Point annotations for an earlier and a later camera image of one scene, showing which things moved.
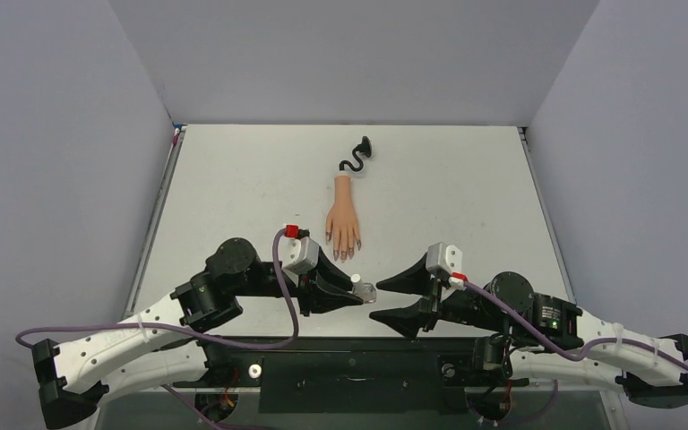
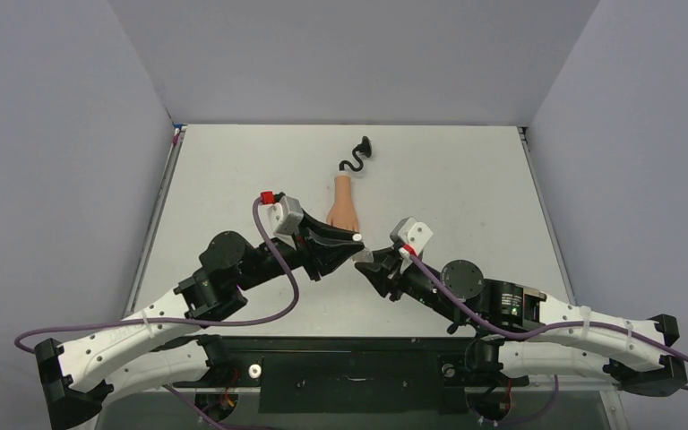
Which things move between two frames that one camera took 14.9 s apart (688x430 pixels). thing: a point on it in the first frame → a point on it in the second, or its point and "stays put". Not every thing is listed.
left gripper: [312, 296] → [329, 247]
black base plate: [349, 375] stays put
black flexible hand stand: [364, 147] stays put
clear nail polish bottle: [365, 291] → [365, 255]
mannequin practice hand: [341, 221] stays put
